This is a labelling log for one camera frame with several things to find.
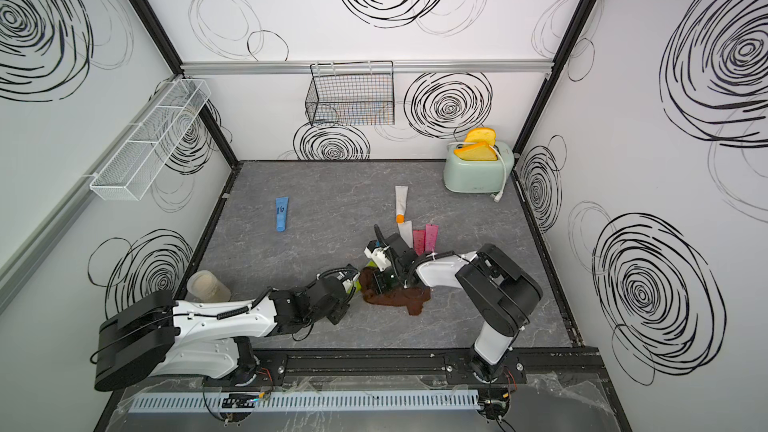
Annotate black wire wall basket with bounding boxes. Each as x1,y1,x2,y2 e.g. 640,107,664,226
304,61,395,126

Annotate white wire wall basket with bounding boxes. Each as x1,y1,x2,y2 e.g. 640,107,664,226
89,78,212,201

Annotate magenta toothpaste tube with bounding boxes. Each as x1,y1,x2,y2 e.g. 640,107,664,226
424,224,439,253

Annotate crimson pink toothpaste tube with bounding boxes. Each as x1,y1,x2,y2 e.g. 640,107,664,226
412,230,426,255

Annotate brown cloth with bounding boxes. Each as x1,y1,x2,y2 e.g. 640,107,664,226
358,267,431,316

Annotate grey slotted cable duct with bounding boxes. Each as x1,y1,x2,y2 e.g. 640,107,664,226
128,390,481,415

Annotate white pink-cap toothpaste tube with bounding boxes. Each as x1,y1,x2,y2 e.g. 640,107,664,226
398,221,413,248

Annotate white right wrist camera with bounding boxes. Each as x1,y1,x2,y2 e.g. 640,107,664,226
364,240,392,271

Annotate yellow toast slice front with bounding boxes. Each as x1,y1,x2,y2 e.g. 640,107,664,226
453,142,498,162

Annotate yellow toast slice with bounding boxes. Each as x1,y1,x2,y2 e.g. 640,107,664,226
464,127,497,147
453,142,498,162

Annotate blue toothpaste tube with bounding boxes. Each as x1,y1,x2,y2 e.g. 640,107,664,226
276,197,289,232

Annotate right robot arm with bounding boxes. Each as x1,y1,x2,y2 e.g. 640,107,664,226
359,234,543,383

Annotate white toaster cable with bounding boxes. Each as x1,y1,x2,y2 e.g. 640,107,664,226
455,142,510,203

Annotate yellow toast slice back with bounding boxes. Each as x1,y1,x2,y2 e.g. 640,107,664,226
464,127,497,147

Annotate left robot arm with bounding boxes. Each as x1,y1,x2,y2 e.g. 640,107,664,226
91,266,359,392

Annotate beige sponge roll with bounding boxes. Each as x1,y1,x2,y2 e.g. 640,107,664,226
186,270,232,303

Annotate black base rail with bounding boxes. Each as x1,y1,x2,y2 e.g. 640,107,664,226
251,347,605,387

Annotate mint green toaster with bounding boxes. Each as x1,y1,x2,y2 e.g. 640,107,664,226
443,142,515,194

